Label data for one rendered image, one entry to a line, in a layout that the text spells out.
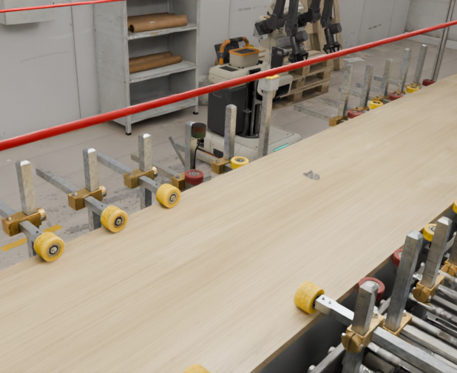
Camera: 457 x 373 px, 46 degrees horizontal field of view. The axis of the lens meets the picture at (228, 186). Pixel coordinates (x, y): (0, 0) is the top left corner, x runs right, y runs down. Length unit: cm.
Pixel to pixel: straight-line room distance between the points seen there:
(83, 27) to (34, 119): 92
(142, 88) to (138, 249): 387
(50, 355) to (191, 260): 54
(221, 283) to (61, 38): 360
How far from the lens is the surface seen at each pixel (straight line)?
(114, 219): 186
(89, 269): 173
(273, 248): 183
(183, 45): 552
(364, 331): 145
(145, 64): 512
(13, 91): 482
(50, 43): 490
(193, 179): 225
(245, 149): 411
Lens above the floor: 193
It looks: 28 degrees down
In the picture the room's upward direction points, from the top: 3 degrees clockwise
